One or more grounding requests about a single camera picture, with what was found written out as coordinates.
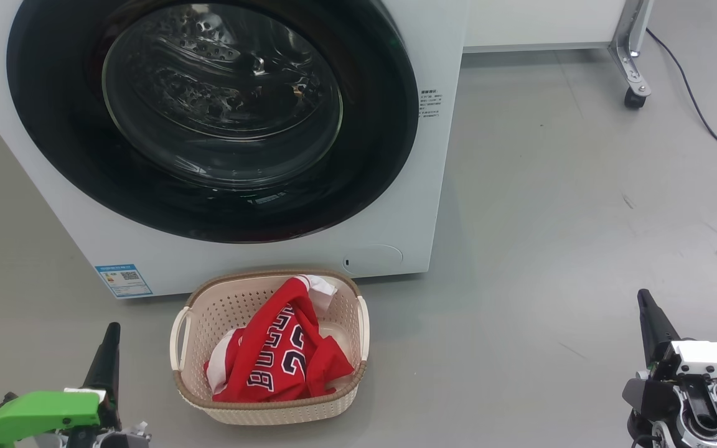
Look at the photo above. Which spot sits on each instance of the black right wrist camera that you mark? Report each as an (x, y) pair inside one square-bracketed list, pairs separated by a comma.
[(648, 401)]

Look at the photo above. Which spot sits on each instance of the metal leg with caster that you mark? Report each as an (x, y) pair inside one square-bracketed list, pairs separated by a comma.
[(631, 46)]

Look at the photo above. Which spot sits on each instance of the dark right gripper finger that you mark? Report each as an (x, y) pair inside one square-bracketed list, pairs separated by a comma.
[(654, 330)]

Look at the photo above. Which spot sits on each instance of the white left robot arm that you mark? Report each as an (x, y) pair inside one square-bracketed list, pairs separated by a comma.
[(122, 440)]

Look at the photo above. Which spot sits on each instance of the white front-load washing machine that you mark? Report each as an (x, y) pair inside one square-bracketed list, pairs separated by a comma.
[(396, 218)]

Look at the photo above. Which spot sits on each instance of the round glass washer door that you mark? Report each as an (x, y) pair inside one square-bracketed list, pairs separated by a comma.
[(53, 124)]

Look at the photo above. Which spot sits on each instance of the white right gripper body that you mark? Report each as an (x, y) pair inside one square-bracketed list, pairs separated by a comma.
[(716, 364)]

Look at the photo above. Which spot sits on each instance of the white cabinet panel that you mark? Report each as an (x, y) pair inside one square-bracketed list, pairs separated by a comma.
[(539, 22)]

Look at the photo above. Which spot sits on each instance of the cream perforated laundry basket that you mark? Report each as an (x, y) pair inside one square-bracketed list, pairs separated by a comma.
[(221, 311)]

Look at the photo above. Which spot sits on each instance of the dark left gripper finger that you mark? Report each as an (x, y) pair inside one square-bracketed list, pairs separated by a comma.
[(106, 361)]

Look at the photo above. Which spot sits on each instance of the red basketball jersey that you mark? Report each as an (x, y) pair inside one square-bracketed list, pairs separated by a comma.
[(284, 354)]

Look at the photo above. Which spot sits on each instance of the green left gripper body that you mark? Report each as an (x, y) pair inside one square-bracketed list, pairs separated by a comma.
[(41, 414)]

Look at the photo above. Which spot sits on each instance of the red white-trimmed shorts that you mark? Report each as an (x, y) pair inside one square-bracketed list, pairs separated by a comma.
[(218, 367)]

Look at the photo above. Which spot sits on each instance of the blue energy label sticker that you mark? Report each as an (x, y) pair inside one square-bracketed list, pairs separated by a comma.
[(124, 281)]

